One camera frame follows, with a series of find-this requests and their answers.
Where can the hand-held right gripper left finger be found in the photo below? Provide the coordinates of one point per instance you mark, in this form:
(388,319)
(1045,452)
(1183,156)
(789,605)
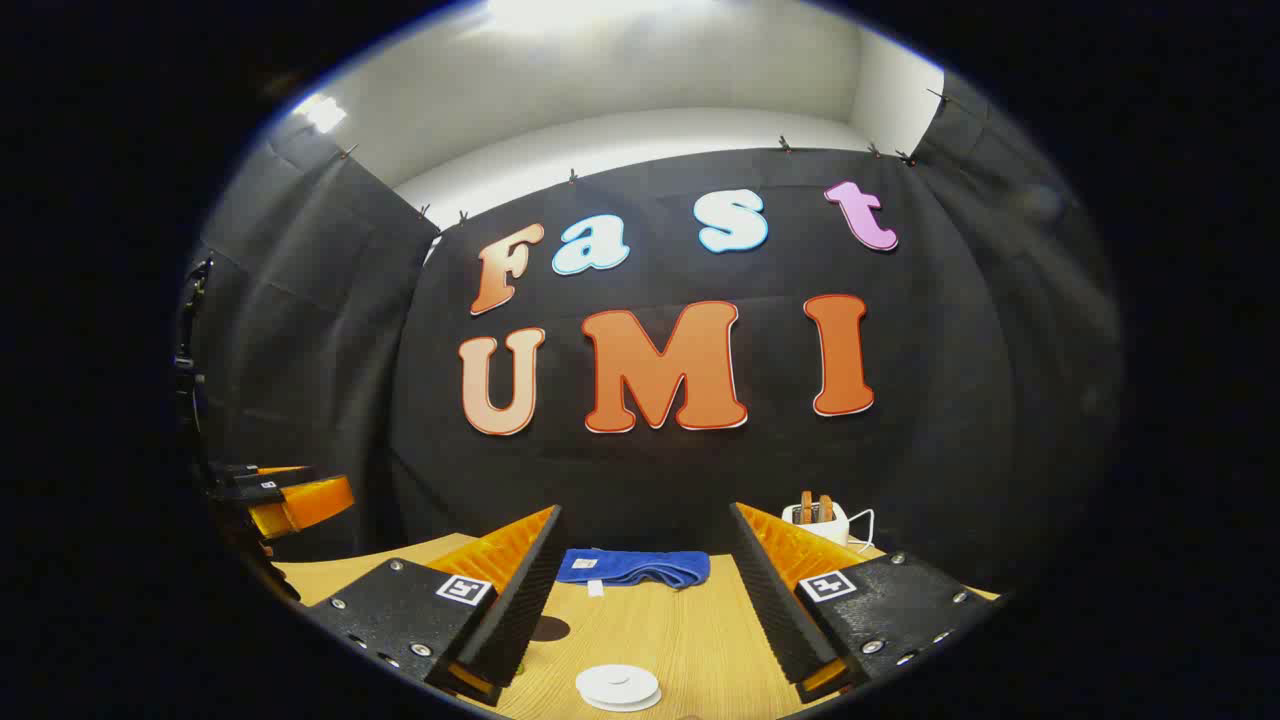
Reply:
(520,610)

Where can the dark round coaster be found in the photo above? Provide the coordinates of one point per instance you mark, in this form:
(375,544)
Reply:
(553,629)

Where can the white toaster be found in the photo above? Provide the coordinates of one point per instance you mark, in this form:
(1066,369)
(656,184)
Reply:
(825,528)

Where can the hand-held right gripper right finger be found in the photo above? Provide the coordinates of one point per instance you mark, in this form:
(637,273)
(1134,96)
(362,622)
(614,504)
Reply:
(775,610)

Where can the blue towel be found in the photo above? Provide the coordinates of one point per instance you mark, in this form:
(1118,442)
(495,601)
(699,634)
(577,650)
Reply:
(640,567)

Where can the brown toast slice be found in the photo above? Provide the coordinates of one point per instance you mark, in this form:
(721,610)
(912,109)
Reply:
(806,505)
(826,506)

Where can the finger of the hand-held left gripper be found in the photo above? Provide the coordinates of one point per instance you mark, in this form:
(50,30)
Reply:
(310,503)
(270,478)

